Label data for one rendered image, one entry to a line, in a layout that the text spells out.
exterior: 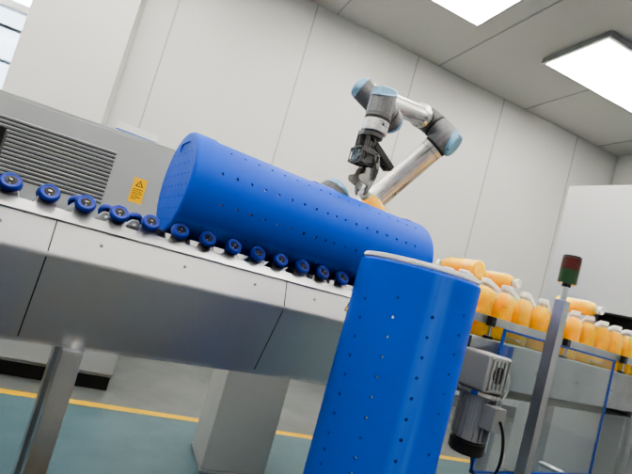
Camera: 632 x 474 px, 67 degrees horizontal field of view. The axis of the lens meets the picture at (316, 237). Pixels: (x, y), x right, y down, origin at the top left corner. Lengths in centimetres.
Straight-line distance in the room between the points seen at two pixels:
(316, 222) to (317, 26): 362
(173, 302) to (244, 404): 110
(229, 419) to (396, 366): 136
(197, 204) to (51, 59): 298
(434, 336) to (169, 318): 65
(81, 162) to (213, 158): 174
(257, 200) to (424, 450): 71
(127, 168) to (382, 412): 223
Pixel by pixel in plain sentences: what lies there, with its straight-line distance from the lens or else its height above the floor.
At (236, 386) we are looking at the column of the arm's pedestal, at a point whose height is 39.
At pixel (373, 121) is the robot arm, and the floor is 150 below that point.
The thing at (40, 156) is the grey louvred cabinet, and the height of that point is 117.
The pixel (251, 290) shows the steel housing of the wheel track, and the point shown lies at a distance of 130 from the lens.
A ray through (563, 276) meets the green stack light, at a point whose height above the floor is 118.
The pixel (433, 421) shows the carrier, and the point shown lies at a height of 72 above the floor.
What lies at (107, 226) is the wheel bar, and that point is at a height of 93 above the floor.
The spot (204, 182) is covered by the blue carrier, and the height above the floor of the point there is 109.
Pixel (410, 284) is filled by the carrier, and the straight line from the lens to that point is 101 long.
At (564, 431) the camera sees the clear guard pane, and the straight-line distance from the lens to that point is 227.
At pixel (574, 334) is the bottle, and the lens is 240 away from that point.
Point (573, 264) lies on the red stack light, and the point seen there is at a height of 123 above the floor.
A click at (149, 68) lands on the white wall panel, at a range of 437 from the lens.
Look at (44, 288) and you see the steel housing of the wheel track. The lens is 120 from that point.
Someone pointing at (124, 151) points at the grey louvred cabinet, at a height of 134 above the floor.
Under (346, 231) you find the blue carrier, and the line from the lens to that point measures 142.
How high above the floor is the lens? 94
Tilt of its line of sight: 5 degrees up
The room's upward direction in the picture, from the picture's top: 16 degrees clockwise
